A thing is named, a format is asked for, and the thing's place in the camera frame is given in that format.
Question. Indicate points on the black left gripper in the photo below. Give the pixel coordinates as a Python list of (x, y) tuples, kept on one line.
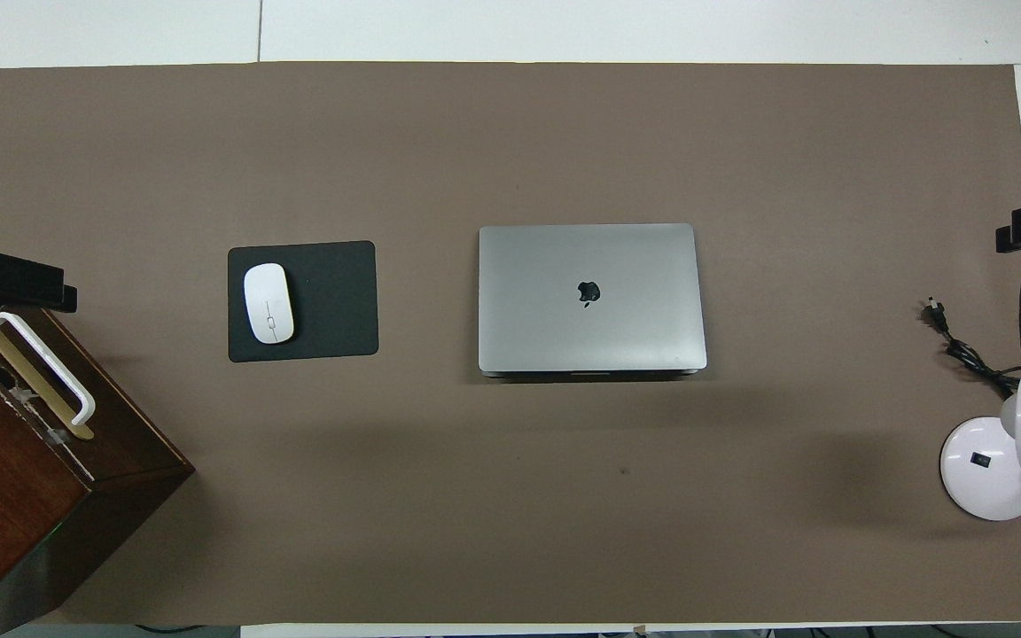
[(19, 275)]

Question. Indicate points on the silver Apple laptop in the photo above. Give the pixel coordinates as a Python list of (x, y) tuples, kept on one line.
[(564, 328)]

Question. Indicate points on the white computer mouse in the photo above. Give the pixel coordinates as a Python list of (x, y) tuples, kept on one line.
[(268, 306)]

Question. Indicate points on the dark brown wooden box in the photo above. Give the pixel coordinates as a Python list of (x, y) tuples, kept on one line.
[(14, 496)]

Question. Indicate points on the white desk lamp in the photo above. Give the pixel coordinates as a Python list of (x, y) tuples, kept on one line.
[(980, 461)]

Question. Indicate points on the black mouse pad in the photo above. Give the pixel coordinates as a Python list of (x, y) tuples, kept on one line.
[(333, 301)]

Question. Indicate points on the brown table mat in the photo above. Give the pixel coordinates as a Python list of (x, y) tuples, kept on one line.
[(510, 514)]

